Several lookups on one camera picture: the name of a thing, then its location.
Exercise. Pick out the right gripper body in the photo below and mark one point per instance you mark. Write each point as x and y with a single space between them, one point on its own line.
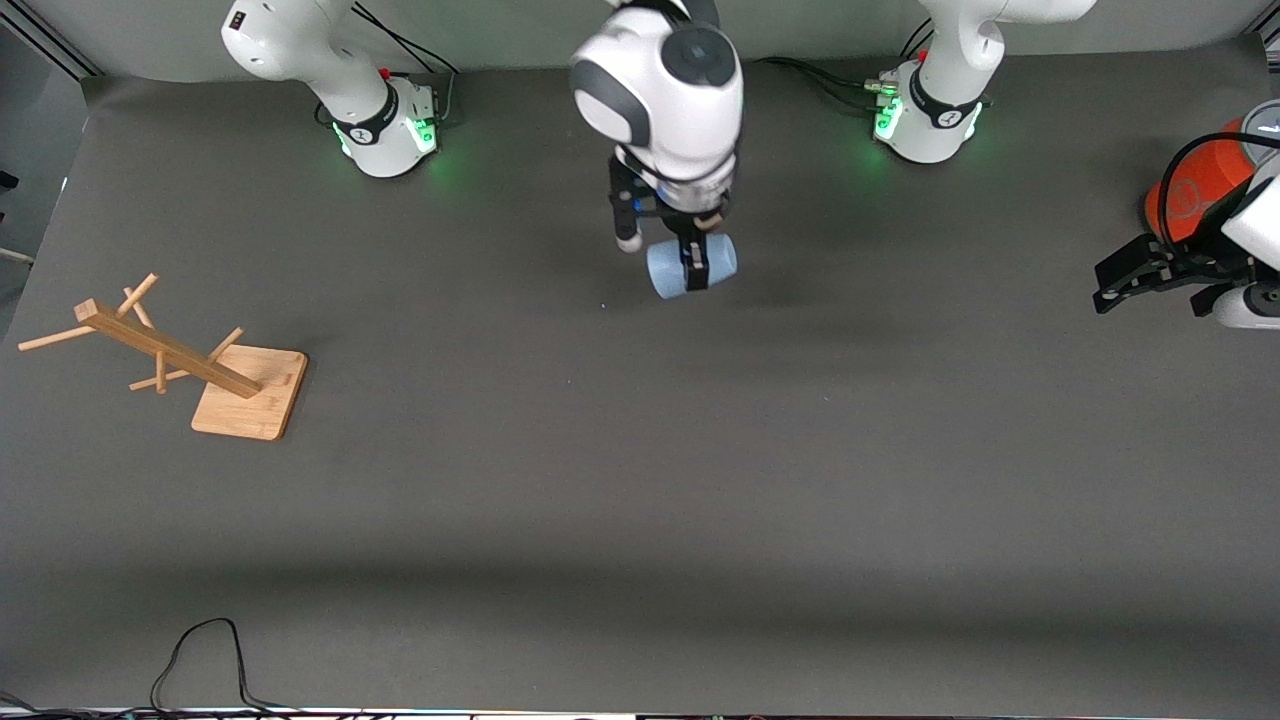
692 233

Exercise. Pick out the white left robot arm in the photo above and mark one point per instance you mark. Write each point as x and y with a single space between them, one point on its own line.
935 110

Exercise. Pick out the orange cylindrical can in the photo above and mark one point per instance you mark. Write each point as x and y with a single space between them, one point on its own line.
1190 195

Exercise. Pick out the aluminium frame rail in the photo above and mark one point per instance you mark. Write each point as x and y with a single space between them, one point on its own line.
60 50

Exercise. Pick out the light blue plastic cup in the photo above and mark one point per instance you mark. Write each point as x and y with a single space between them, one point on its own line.
665 275

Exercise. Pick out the wooden mug tree stand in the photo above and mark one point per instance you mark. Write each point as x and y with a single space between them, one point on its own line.
250 405

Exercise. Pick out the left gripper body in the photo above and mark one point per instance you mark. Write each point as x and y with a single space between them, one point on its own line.
1192 257

